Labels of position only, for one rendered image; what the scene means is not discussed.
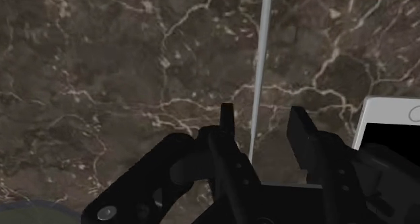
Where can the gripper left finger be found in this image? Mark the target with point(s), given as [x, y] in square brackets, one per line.
[223, 157]

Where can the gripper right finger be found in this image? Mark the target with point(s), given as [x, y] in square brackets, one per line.
[331, 157]

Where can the white phone with black screen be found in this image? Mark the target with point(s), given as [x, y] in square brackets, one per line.
[387, 113]

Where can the thin grey rod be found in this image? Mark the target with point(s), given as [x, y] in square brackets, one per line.
[261, 66]

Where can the green round plate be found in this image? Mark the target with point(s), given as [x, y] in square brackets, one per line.
[29, 215]

